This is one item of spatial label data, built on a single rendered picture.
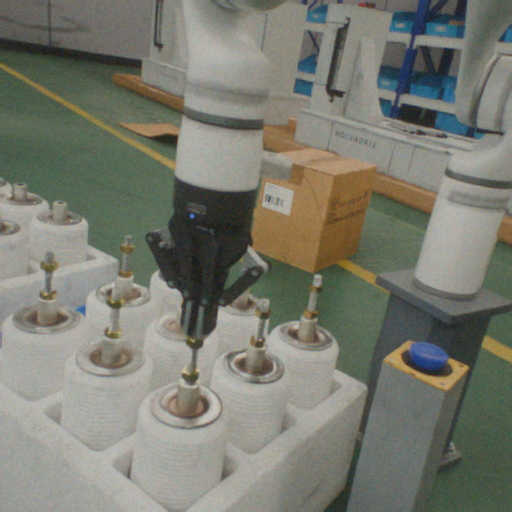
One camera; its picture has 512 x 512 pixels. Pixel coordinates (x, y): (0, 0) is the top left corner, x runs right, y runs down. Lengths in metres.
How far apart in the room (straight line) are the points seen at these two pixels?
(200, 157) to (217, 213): 0.05
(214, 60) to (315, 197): 1.20
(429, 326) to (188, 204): 0.50
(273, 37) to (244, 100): 3.46
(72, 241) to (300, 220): 0.79
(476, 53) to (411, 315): 0.37
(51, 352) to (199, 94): 0.39
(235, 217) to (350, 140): 2.65
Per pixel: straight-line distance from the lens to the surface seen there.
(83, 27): 7.20
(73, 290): 1.10
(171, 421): 0.60
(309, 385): 0.78
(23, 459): 0.75
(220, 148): 0.48
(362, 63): 3.37
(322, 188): 1.64
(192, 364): 0.60
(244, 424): 0.70
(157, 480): 0.63
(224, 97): 0.48
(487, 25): 0.79
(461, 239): 0.88
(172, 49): 5.14
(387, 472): 0.72
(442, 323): 0.90
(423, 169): 2.82
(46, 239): 1.10
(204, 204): 0.49
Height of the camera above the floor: 0.62
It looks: 21 degrees down
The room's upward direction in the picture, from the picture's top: 9 degrees clockwise
